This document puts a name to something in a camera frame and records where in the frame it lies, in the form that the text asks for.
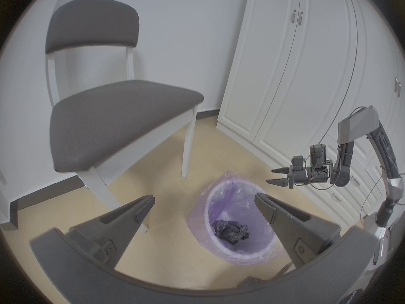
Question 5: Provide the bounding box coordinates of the grey padded white chair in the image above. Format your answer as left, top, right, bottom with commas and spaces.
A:
44, 0, 205, 234

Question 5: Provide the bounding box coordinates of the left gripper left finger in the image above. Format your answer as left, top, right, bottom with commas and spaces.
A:
67, 194, 156, 269

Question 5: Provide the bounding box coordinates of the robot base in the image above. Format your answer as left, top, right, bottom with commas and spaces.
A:
361, 213, 403, 267

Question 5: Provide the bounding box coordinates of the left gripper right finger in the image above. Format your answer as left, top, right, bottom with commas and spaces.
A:
255, 193, 342, 268

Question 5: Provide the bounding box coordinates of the purple plastic bag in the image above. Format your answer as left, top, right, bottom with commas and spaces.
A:
186, 170, 286, 266

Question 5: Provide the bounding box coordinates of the white trash bin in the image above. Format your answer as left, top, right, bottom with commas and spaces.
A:
204, 182, 279, 259

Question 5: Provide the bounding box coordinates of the crumpled black plastic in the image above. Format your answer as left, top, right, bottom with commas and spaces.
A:
212, 219, 251, 246

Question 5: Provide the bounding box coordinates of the white wardrobe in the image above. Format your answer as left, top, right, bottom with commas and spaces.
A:
216, 0, 405, 228

